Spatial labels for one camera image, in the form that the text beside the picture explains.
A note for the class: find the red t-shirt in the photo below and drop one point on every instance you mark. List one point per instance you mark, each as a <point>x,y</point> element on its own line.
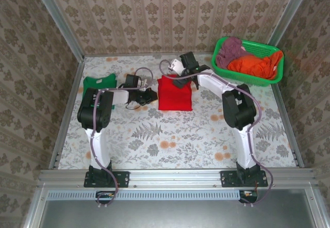
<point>175,99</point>

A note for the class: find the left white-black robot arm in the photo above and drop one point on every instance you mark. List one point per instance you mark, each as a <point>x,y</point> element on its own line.
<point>98,145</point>

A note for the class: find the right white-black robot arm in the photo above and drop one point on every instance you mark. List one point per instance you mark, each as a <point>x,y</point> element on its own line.
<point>245,148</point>

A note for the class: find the folded green t-shirt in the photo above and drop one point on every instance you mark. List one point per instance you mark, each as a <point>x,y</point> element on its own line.
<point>99,82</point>

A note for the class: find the purple t-shirt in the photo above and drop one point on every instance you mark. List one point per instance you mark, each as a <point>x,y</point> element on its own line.
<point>229,50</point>

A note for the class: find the green plastic basket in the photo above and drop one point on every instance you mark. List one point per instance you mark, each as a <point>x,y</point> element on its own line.
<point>239,78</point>

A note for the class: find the floral print table cover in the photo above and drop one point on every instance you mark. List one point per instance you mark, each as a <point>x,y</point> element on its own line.
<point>180,135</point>

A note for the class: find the orange t-shirt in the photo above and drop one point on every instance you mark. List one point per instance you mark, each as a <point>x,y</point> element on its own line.
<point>252,66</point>

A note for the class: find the small black connector board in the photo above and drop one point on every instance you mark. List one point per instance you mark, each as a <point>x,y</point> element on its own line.
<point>105,196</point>
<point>248,195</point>

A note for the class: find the grey metal sheet panel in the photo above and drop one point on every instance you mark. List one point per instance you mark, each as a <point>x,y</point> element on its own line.
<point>180,215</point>

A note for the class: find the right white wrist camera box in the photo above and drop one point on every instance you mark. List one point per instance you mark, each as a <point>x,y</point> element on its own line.
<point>178,65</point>

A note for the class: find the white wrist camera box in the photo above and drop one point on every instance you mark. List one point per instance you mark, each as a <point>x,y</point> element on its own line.
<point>144,82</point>
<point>178,65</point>

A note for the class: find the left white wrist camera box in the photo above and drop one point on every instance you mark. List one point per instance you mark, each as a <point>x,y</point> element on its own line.
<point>144,82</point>

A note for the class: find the aluminium side rail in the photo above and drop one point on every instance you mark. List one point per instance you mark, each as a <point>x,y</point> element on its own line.
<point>283,114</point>
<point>73,88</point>

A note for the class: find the aluminium mounting rail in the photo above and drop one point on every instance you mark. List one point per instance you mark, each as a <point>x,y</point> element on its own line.
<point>175,177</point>

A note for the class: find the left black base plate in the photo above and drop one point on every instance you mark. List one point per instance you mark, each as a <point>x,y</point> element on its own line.
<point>121,179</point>

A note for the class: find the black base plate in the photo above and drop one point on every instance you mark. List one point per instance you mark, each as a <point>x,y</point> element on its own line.
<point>228,179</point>
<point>121,179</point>

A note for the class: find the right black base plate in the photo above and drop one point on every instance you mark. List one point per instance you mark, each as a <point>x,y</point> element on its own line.
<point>228,179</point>

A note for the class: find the aluminium corner post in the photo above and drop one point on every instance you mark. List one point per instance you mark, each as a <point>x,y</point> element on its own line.
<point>59,19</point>
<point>291,14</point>

